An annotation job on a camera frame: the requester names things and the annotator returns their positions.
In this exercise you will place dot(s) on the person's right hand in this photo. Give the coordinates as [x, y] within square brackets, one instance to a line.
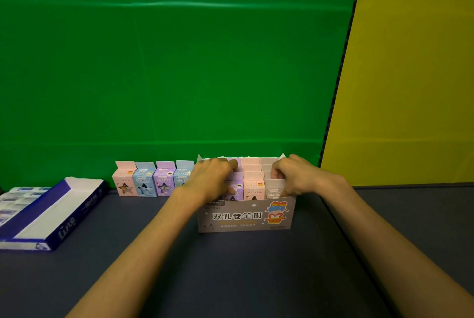
[303, 177]

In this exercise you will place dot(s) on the person's left hand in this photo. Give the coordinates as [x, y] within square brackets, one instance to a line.
[207, 181]

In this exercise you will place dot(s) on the person's left thumb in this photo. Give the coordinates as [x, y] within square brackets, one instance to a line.
[229, 192]

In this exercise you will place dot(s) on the person's right thumb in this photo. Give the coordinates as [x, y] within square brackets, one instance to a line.
[277, 173]

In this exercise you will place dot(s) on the purple small sharpener carton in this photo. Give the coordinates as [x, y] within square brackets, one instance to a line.
[237, 182]

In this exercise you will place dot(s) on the white small sharpener carton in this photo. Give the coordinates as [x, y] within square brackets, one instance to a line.
[273, 189]

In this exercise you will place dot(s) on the person's left forearm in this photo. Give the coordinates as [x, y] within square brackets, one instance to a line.
[148, 255]

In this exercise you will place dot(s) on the person's right forearm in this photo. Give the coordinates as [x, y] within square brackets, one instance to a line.
[389, 255]

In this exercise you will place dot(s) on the group of pastel sharpener boxes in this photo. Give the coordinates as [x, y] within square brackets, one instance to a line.
[253, 181]

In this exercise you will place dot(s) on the grey cartoon print display box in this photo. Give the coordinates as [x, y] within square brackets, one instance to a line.
[240, 216]

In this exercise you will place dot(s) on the blue star window box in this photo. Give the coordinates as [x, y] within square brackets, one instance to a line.
[182, 175]
[144, 183]

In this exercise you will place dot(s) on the purple star window box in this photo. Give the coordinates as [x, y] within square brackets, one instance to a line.
[163, 182]

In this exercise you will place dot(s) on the pink star window box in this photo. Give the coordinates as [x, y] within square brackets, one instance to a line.
[124, 182]

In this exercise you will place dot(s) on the green backdrop cloth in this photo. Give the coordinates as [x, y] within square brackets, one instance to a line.
[166, 62]

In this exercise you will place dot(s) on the yellow backdrop panel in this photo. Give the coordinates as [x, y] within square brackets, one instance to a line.
[407, 69]

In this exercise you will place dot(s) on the blue and white tray box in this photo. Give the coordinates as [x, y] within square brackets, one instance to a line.
[44, 218]

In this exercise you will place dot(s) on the pile of white blue packets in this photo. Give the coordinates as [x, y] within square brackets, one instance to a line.
[18, 199]

